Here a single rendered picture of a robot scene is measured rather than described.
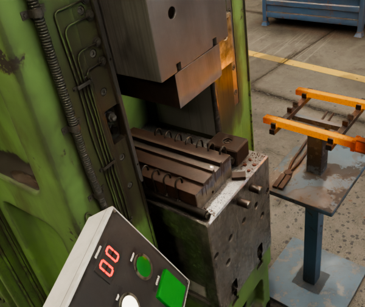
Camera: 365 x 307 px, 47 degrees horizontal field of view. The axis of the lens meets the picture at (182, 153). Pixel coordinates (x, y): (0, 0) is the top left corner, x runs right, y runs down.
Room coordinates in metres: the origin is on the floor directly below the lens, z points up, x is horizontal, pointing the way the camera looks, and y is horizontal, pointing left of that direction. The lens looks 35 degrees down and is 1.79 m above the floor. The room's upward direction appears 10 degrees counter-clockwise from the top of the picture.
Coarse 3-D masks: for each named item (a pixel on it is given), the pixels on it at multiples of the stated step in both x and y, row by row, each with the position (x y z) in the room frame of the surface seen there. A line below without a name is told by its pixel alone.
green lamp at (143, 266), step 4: (140, 256) 0.63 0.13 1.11; (140, 260) 0.62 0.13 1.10; (144, 260) 0.63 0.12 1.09; (136, 264) 0.61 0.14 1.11; (140, 264) 0.61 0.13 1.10; (144, 264) 0.62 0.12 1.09; (148, 264) 0.63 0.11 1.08; (140, 268) 0.61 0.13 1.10; (144, 268) 0.61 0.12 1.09; (148, 268) 0.62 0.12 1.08; (140, 272) 0.60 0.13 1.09; (144, 272) 0.60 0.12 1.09; (148, 272) 0.61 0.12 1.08; (144, 276) 0.60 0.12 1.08
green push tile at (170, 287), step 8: (168, 272) 0.63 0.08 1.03; (168, 280) 0.62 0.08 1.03; (176, 280) 0.63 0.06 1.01; (160, 288) 0.59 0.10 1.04; (168, 288) 0.60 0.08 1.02; (176, 288) 0.61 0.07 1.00; (184, 288) 0.62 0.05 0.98; (160, 296) 0.57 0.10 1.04; (168, 296) 0.58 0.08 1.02; (176, 296) 0.59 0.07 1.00; (168, 304) 0.57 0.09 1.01; (176, 304) 0.58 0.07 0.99
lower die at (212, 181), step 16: (176, 144) 1.20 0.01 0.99; (192, 144) 1.19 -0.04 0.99; (144, 160) 1.15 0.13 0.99; (160, 160) 1.13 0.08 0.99; (176, 160) 1.11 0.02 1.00; (224, 160) 1.07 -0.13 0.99; (144, 176) 1.07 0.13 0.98; (160, 176) 1.06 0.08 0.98; (176, 176) 1.04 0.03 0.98; (192, 176) 1.02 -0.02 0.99; (208, 176) 1.00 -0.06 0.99; (224, 176) 1.06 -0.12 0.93; (192, 192) 0.95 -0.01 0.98; (208, 192) 0.99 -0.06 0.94
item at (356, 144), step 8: (264, 120) 1.31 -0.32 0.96; (272, 120) 1.28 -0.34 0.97; (280, 120) 1.27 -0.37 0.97; (288, 120) 1.26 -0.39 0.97; (288, 128) 1.23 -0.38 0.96; (296, 128) 1.21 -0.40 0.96; (304, 128) 1.20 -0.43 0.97; (312, 128) 1.19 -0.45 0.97; (312, 136) 1.17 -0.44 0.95; (320, 136) 1.15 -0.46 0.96; (328, 136) 1.13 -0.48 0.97; (336, 136) 1.12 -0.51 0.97; (344, 136) 1.11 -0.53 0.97; (360, 136) 1.08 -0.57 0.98; (344, 144) 1.09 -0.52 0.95; (352, 144) 1.06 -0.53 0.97; (360, 144) 1.06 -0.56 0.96; (360, 152) 1.05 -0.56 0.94
